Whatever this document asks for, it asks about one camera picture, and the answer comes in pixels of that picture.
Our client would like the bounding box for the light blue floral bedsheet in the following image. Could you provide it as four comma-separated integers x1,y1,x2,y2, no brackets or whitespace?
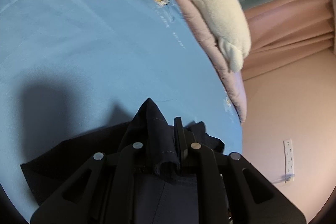
1,0,242,220

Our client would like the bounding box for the white wall power strip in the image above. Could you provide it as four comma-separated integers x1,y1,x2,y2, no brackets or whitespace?
283,139,295,182

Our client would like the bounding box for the cream plush blanket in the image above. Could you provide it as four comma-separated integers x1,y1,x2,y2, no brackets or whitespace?
192,0,252,73

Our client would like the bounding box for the pink curtain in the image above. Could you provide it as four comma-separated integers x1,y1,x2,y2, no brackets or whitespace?
242,0,335,80

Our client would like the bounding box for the pink quilted duvet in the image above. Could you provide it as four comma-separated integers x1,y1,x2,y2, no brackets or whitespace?
175,0,247,123

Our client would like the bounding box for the dark navy garment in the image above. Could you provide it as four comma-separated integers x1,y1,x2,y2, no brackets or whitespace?
21,99,224,223

